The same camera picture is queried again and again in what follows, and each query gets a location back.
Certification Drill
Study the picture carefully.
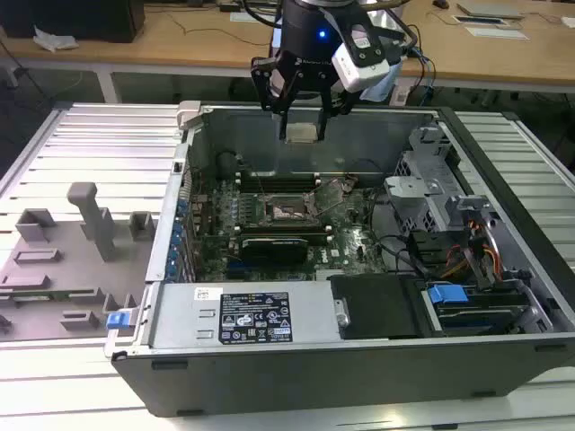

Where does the grey plastic bay bracket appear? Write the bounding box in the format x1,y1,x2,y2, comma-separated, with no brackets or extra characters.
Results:
443,194,491,226

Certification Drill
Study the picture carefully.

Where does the black graphics card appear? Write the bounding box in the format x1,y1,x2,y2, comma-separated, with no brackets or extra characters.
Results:
239,236,310,267

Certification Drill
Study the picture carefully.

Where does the orange yellow wire bundle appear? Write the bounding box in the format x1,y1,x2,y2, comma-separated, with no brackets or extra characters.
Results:
441,242,503,280

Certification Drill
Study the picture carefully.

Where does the black drive cover box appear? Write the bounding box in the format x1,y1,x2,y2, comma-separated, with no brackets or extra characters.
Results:
329,273,427,341

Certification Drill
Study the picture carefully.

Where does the white paper sheet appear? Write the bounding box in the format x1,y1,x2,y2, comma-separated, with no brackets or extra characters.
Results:
464,25,530,41

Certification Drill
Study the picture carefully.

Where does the green motherboard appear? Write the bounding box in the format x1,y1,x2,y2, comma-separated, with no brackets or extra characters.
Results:
188,172,388,283

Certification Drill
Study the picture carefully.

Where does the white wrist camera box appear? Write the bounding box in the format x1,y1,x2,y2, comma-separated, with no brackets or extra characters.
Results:
331,24,391,94

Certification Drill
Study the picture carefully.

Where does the black box on desk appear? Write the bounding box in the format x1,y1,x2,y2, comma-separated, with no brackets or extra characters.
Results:
0,0,147,44

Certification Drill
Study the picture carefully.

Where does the black open PC case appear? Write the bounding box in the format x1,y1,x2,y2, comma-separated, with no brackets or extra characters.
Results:
102,101,575,418

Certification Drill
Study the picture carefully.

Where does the silver metal disk bay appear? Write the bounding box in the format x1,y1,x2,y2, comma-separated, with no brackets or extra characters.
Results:
384,127,456,233

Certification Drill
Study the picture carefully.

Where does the green RAM stick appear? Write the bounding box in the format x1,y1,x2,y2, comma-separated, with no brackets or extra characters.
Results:
11,292,71,303

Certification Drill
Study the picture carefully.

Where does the grey parts rack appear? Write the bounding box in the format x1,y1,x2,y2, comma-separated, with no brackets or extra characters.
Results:
0,181,159,343

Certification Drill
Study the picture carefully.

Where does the wooden desk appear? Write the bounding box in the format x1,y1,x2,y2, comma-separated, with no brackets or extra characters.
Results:
0,0,575,105

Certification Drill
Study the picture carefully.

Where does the silver CPU chip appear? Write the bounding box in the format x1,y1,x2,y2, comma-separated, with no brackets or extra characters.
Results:
286,122,316,145

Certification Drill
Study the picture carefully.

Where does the grey case handle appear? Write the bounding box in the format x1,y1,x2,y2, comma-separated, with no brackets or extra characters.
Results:
174,101,204,132

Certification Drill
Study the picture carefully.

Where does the blue cable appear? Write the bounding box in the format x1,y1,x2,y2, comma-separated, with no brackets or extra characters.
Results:
416,44,438,108

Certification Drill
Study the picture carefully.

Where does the blue disk carrier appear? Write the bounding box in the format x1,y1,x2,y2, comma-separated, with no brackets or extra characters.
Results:
428,282,469,307

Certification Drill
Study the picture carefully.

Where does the CPU socket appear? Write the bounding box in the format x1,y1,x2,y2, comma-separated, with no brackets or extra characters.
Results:
263,192,316,226

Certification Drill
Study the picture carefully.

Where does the black rear case fan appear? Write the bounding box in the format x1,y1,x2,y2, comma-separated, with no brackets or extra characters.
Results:
215,151,244,183

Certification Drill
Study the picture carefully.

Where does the silver power supply with label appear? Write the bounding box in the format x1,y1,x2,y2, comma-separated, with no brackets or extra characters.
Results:
146,282,341,350

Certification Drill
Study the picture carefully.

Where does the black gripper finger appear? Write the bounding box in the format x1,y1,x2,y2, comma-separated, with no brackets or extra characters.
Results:
250,57,301,144
316,76,356,141

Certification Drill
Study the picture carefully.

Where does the crumpled white tissue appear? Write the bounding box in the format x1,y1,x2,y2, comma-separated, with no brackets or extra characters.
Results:
32,24,81,54

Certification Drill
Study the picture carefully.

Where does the metal socket cover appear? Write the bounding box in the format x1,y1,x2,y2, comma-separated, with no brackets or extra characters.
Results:
305,181,348,213

